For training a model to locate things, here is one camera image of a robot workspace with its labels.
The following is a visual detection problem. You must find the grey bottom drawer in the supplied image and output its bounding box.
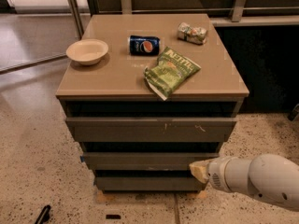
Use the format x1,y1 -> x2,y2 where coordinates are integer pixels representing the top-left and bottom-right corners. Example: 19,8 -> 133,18
95,177 -> 206,191

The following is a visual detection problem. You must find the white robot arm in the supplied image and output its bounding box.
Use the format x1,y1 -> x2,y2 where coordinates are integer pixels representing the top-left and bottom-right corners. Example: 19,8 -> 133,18
190,154 -> 299,211

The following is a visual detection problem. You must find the dark object at right edge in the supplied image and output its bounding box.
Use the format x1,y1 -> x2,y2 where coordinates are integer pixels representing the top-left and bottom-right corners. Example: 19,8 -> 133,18
288,104 -> 299,121

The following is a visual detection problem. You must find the grey metal railing frame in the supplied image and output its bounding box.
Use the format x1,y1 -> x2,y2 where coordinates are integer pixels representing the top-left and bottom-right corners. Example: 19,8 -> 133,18
67,0 -> 299,35

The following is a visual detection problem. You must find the blue pepsi can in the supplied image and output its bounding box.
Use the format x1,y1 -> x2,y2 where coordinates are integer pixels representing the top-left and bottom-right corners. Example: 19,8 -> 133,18
128,35 -> 160,55

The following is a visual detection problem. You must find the grey drawer cabinet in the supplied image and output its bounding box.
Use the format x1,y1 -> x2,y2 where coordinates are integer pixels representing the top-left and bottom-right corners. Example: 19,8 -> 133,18
56,14 -> 249,183

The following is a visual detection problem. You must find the white wrapped snack packet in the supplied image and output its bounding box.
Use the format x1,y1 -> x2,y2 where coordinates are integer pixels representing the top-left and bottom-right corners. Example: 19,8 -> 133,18
177,22 -> 207,45

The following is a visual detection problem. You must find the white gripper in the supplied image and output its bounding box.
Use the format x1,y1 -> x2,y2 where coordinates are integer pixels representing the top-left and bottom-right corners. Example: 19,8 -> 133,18
189,156 -> 251,193

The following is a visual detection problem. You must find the green chip bag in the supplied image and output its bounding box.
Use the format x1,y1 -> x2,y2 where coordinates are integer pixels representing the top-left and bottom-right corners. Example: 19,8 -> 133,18
144,47 -> 201,101

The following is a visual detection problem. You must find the grey top drawer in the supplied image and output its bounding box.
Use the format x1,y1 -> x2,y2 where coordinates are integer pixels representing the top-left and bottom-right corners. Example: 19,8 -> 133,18
65,117 -> 236,143

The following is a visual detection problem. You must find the cream white bowl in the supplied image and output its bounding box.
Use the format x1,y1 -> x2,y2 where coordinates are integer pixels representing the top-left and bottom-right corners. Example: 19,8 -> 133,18
66,39 -> 108,65

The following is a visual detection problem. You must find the grey drawer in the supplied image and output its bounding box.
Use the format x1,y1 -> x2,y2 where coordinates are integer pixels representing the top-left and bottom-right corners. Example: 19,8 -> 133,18
95,177 -> 206,191
65,117 -> 236,143
82,152 -> 219,171

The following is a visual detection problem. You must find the black object on floor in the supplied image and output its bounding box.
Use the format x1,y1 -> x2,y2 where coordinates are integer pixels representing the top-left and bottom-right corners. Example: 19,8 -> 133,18
35,205 -> 51,224

